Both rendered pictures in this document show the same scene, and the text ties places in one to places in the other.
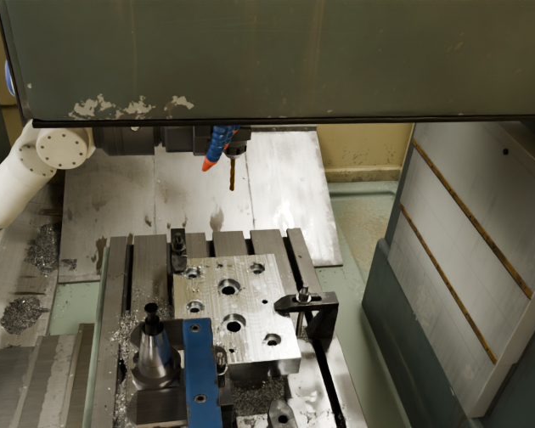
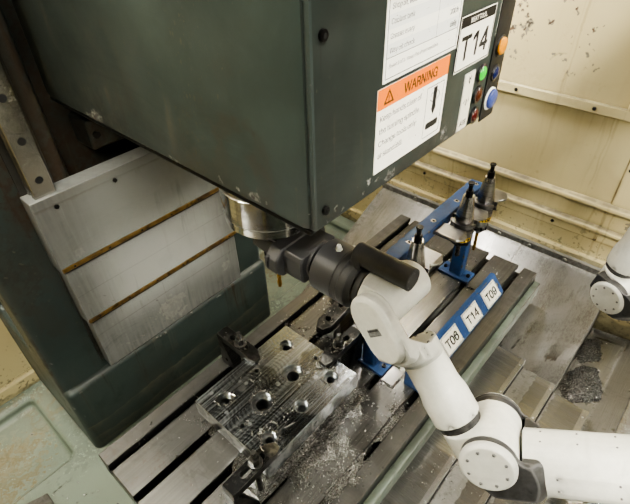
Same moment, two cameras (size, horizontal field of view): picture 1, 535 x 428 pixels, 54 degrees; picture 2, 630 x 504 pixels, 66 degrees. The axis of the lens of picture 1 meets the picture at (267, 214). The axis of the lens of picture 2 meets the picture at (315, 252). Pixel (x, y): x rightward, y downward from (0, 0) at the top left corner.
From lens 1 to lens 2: 122 cm
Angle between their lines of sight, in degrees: 88
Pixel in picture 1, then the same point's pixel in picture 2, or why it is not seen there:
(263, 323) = (277, 358)
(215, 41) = not seen: hidden behind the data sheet
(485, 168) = (157, 183)
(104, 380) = (390, 448)
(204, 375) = (398, 247)
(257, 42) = not seen: hidden behind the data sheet
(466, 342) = (214, 260)
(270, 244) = (147, 459)
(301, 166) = not seen: outside the picture
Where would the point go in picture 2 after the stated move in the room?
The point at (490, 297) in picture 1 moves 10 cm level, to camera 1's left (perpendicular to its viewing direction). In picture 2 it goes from (210, 221) to (228, 239)
